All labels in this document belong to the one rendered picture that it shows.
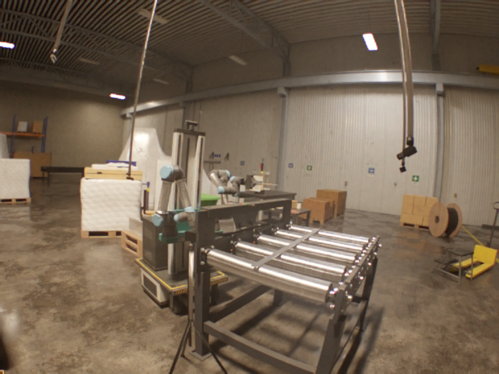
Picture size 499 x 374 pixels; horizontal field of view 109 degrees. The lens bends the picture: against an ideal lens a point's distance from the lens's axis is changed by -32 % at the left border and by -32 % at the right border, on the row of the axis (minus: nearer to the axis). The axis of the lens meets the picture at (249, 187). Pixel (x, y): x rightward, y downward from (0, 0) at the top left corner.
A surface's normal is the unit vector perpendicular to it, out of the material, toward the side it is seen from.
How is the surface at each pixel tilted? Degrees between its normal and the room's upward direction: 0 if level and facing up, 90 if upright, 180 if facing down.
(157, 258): 90
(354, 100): 90
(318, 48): 90
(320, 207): 90
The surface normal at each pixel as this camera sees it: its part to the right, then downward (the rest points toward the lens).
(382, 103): -0.57, 0.01
